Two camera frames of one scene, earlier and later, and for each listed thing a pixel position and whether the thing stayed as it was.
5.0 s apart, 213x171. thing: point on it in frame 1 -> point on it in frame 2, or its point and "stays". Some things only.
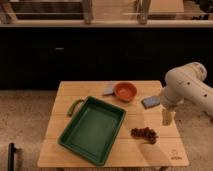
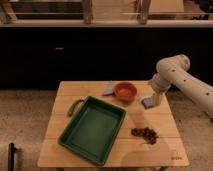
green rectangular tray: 92,130 stays
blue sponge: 150,101 stays
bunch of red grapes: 149,135 stays
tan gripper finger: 167,117 -> 157,100
